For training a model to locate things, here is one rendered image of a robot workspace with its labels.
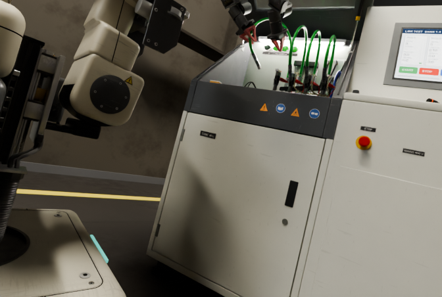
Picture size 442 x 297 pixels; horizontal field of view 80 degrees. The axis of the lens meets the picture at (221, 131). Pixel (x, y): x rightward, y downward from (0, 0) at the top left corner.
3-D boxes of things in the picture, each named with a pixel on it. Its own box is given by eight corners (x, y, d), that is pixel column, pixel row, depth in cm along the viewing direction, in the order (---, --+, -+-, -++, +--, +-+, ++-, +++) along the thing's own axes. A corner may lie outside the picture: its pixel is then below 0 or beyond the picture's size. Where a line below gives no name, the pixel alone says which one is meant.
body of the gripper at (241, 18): (245, 32, 139) (237, 20, 139) (255, 21, 130) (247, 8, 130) (237, 36, 137) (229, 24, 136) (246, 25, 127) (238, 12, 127)
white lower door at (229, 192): (150, 250, 124) (186, 111, 128) (153, 248, 126) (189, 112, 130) (283, 319, 96) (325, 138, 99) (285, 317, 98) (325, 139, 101)
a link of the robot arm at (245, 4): (220, -1, 133) (231, -9, 126) (235, -7, 139) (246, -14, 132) (229, 22, 136) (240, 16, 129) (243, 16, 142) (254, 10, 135)
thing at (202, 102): (189, 111, 128) (197, 80, 129) (194, 113, 132) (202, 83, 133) (322, 137, 100) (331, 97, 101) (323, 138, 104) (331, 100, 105)
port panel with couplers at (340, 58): (314, 101, 153) (325, 51, 155) (314, 102, 156) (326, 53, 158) (338, 104, 147) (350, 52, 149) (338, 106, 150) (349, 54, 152)
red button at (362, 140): (354, 146, 92) (357, 132, 92) (354, 148, 95) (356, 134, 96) (371, 150, 89) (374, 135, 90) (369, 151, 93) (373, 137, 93)
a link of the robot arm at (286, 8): (270, -7, 119) (283, 2, 116) (286, -15, 124) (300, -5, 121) (263, 16, 129) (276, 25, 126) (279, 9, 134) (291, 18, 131)
